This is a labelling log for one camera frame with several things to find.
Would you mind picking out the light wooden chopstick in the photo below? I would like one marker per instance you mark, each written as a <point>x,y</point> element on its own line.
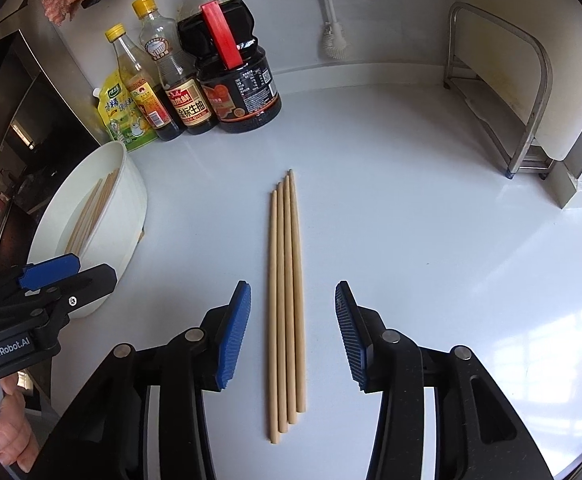
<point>281,310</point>
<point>298,310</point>
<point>273,310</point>
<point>289,310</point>

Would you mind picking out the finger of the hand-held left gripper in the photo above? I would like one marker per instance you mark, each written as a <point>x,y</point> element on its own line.
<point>93,280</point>
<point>51,270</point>

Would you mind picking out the pile of wooden chopsticks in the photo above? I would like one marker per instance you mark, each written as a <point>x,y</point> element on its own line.
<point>91,210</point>

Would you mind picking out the white round bowl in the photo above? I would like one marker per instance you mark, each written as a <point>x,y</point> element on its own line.
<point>131,220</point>

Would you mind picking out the large dark soy sauce bottle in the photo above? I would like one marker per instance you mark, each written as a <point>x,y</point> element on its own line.
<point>241,105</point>

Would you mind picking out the dark pot with lid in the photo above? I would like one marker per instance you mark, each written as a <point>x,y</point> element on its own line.
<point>1,240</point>

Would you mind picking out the white cutting board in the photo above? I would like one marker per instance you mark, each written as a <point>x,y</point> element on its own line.
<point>546,10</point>

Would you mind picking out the yellow-capped clear vinegar bottle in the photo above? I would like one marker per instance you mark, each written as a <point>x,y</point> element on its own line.
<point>146,110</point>

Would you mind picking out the yellow-capped soy sauce bottle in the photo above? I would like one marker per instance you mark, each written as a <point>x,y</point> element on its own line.
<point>191,110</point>

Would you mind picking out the person's left hand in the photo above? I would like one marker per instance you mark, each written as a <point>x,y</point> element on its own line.
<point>16,435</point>

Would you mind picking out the metal cutting board rack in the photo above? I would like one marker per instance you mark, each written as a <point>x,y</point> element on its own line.
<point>541,80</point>

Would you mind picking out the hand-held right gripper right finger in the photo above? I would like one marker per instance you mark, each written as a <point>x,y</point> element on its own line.
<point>351,335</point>

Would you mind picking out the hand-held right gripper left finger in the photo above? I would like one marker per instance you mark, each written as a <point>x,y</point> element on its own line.
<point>233,335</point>

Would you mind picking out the stainless steel stove unit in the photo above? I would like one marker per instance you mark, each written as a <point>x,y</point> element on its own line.
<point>26,110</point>

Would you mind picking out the green yellow seasoning pouch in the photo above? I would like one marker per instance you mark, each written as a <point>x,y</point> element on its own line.
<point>118,130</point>

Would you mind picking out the white dish brush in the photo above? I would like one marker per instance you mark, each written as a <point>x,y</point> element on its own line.
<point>336,42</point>

